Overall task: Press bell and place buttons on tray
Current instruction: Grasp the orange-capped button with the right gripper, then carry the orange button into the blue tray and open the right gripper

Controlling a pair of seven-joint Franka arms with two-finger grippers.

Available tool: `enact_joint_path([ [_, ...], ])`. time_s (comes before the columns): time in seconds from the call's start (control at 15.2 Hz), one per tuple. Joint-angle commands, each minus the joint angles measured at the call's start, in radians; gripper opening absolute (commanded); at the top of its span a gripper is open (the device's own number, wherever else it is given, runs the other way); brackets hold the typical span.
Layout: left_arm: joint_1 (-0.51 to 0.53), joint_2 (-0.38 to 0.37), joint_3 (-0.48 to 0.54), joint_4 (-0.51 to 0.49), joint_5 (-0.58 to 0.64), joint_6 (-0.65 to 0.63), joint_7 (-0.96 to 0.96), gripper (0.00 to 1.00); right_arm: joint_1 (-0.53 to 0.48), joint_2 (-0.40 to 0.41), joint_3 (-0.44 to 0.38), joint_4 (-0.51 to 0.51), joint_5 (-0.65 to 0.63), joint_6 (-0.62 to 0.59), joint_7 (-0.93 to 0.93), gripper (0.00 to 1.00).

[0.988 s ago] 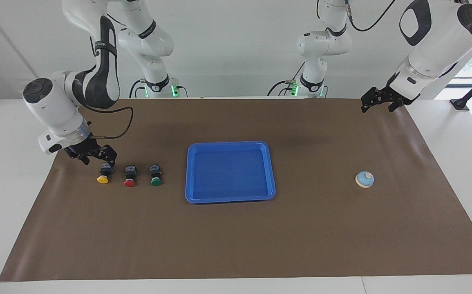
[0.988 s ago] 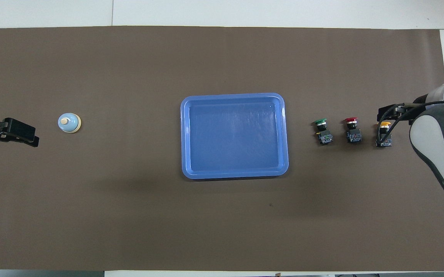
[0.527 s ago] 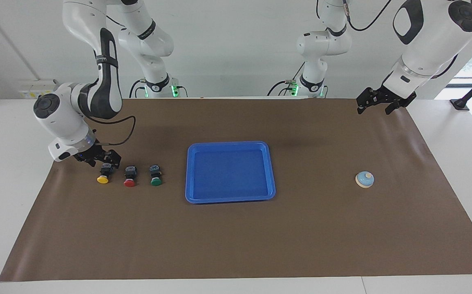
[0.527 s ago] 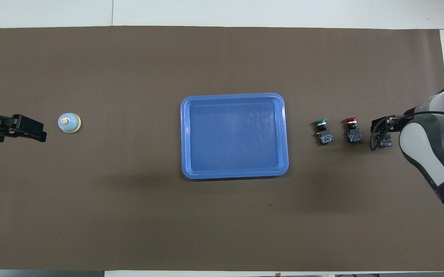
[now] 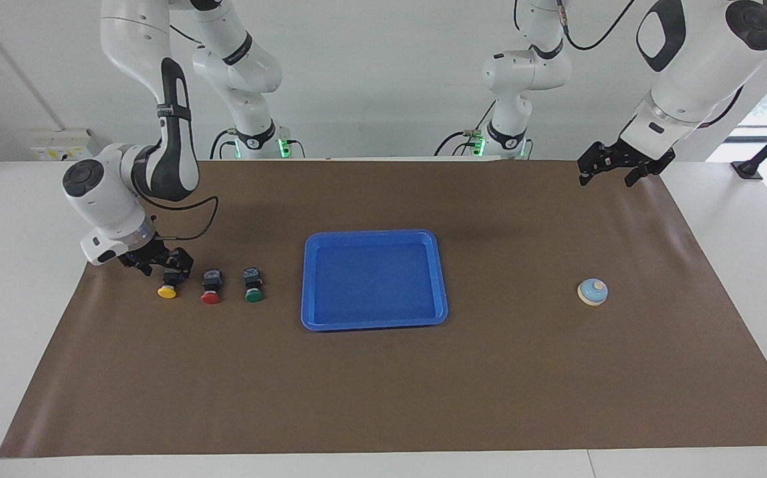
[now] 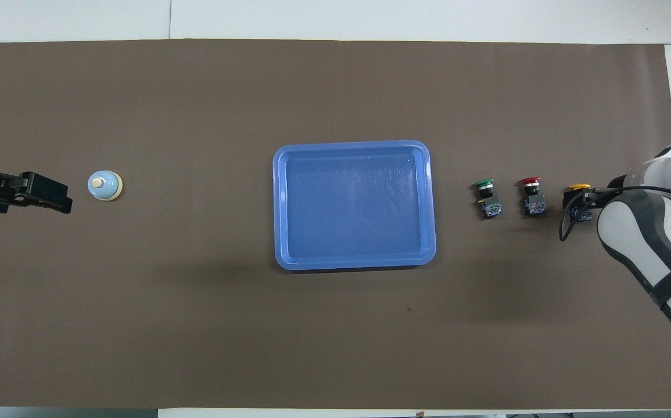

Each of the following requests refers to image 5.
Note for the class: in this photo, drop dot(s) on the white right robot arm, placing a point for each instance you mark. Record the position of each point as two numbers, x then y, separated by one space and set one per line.
177 146

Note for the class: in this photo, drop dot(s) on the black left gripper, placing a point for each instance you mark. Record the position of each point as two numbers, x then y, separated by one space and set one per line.
635 156

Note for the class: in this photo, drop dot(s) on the brown table mat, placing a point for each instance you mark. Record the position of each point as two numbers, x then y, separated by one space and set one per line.
383 385

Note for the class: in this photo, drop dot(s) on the light blue desk bell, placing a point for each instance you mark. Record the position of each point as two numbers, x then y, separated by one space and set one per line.
592 293

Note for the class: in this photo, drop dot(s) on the green push button switch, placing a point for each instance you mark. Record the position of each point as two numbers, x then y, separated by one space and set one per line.
254 295

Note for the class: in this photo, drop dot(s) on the blue plastic tray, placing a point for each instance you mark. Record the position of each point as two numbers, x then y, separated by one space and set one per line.
373 279

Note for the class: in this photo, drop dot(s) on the red push button switch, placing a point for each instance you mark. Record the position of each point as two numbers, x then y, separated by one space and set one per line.
210 297

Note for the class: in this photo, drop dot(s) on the yellow push button switch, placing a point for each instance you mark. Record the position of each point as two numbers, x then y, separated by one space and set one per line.
167 292

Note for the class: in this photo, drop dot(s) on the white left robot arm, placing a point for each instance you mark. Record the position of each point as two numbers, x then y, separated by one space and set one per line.
702 73

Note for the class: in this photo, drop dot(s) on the white wall power socket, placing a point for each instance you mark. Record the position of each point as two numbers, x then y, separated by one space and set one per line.
58 146

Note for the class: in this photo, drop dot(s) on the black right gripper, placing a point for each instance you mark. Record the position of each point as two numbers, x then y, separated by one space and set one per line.
144 252

